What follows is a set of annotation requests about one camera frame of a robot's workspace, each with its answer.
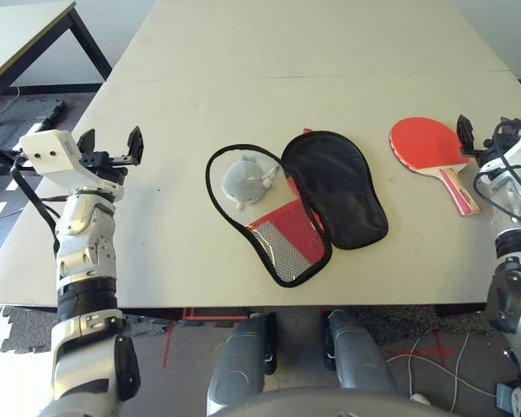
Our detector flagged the grey floor box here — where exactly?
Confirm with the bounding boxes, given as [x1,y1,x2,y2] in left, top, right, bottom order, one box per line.
[496,381,521,414]

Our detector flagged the grey robot leg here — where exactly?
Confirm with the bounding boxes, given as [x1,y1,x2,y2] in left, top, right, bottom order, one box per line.
[206,312,279,417]
[320,308,396,394]

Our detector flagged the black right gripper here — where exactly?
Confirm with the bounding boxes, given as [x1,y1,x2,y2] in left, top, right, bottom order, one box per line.
[456,114,498,169]

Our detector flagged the red ping-pong paddle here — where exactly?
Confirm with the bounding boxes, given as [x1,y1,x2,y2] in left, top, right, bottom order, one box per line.
[388,116,483,217]

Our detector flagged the white floor cable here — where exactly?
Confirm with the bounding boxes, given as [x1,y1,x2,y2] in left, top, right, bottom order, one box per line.
[386,334,500,412]

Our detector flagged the black-framed side table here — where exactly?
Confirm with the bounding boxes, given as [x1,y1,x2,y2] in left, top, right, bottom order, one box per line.
[0,0,113,175]

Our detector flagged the grey foam puzzle tile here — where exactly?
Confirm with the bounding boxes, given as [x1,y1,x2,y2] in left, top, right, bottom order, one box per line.
[0,306,60,355]

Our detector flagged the red and black paddle case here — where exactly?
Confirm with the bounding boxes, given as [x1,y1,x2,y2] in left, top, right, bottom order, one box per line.
[205,129,391,288]

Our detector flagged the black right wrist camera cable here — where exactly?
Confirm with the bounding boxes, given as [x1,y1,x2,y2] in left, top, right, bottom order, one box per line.
[472,119,521,227]

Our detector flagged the dark speckled floor mat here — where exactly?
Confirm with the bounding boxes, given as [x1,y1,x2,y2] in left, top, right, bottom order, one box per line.
[355,303,490,338]

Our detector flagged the grey plush zipper charm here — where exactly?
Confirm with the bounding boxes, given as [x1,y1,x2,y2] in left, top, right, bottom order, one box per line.
[220,155,283,210]

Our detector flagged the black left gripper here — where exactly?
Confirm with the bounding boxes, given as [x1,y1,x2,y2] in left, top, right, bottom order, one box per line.
[76,126,145,183]

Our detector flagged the grey right robot leg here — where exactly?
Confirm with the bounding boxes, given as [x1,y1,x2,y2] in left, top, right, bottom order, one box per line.
[320,308,396,394]

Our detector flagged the grey left robot leg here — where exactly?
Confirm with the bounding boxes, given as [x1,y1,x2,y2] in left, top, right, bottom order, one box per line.
[206,312,279,417]

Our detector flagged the black left wrist camera cable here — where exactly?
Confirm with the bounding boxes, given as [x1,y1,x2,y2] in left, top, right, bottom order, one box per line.
[9,158,60,244]

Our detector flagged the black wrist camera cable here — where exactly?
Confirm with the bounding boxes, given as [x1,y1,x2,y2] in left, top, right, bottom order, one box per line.
[9,158,60,244]
[472,119,521,227]

